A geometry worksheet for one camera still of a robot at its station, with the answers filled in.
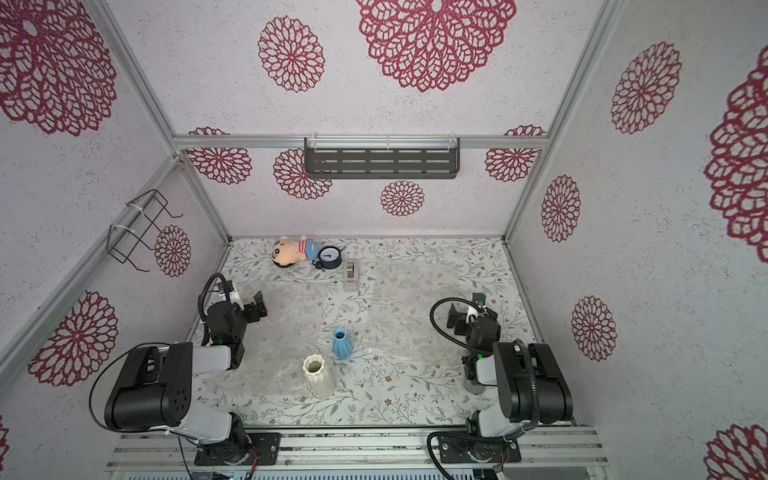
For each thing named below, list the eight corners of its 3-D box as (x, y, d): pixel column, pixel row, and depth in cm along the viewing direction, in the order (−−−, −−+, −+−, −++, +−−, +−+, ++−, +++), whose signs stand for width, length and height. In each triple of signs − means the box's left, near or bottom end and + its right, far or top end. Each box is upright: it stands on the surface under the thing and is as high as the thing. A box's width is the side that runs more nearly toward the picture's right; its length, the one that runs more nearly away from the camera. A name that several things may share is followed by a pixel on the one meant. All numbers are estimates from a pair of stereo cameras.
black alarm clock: (313, 268, 114) (312, 262, 111) (316, 252, 119) (315, 246, 116) (340, 268, 114) (339, 262, 111) (342, 252, 119) (341, 246, 116)
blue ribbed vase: (337, 361, 91) (332, 344, 81) (338, 345, 94) (334, 327, 85) (351, 361, 91) (348, 344, 81) (352, 345, 94) (349, 327, 85)
